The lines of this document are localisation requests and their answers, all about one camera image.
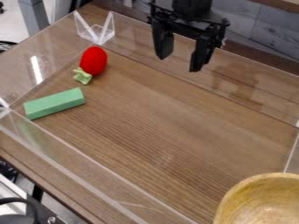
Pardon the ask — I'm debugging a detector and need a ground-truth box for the wooden bowl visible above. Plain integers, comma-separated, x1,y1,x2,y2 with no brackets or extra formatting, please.
212,172,299,224

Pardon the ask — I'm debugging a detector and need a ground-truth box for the red plush fruit green stem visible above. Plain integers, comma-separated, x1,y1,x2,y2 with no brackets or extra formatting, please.
73,46,108,85

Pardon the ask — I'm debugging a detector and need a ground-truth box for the black cable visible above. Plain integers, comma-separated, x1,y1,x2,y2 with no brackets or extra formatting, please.
0,197,40,224

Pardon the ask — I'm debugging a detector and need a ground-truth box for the clear acrylic corner bracket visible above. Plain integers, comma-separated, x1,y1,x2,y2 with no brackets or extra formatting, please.
73,10,116,46

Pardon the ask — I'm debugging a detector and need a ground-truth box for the clear acrylic tray enclosure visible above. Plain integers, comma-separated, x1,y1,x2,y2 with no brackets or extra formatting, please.
0,16,299,224

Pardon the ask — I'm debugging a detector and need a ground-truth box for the green rectangular block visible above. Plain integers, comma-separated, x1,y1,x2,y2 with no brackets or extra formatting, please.
23,87,85,120

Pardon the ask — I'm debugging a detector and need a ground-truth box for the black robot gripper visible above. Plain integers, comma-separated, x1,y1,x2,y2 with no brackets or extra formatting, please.
148,0,230,72

